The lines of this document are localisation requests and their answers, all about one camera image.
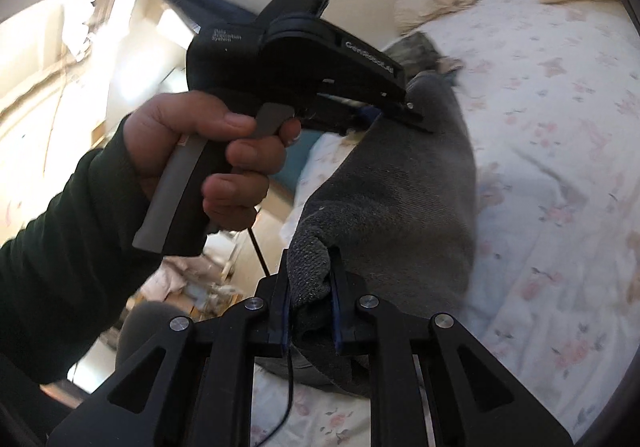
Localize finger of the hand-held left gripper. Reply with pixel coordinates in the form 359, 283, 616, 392
380, 94, 435, 134
317, 96, 383, 136

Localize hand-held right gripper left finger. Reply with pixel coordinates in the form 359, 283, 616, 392
47, 249, 293, 447

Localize folded camouflage pants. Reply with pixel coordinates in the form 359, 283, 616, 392
382, 33, 442, 78

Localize person's left forearm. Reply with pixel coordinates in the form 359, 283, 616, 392
0, 114, 151, 385

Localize dark grey pants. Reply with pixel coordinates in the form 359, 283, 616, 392
255, 72, 478, 400

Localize clear plastic bag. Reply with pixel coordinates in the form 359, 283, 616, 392
140, 252, 251, 319

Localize teal bed footboard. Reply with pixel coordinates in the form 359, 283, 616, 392
270, 132, 322, 194

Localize black cable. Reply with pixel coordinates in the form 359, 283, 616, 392
247, 222, 296, 447

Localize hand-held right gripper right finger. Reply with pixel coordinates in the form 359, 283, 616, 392
327, 247, 573, 447

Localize person's left hand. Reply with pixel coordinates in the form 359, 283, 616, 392
122, 91, 303, 232

